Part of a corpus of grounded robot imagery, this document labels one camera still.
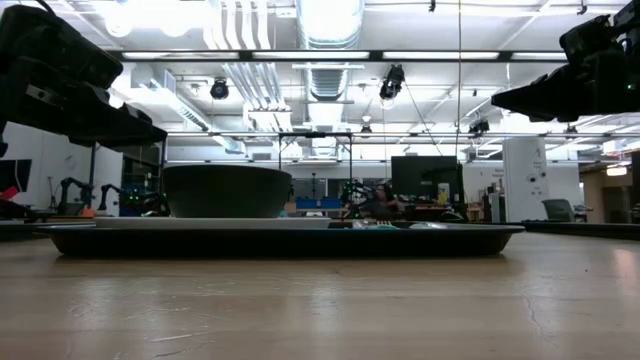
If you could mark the red object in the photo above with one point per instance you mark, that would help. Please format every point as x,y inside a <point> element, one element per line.
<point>7,193</point>

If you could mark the black aluminium table frame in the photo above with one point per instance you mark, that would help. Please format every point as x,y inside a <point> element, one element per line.
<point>590,230</point>

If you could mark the black hanging camera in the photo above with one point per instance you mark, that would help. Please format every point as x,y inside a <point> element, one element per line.
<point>219,89</point>
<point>391,84</point>

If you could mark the black background stand frame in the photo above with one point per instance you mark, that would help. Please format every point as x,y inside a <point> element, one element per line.
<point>315,135</point>

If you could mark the black background robot arm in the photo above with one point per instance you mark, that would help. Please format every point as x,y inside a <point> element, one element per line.
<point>107,195</point>
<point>72,192</point>

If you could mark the black plastic tray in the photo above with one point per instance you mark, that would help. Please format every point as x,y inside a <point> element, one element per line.
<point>280,245</point>

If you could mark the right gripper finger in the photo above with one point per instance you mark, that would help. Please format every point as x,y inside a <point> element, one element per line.
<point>555,97</point>

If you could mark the black wall screen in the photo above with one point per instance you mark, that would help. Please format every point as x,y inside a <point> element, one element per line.
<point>14,175</point>

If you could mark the person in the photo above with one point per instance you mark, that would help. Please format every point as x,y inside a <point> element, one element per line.
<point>387,202</point>

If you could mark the blue box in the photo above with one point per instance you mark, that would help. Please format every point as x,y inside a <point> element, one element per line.
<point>317,203</point>

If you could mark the black bowl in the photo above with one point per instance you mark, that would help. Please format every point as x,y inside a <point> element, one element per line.
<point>227,192</point>

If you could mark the grey office chair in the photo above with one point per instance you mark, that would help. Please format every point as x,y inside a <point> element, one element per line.
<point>557,210</point>

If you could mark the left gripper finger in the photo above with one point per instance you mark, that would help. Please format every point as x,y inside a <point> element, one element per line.
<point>115,125</point>

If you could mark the white pillar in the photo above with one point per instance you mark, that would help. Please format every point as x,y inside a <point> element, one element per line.
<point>525,175</point>

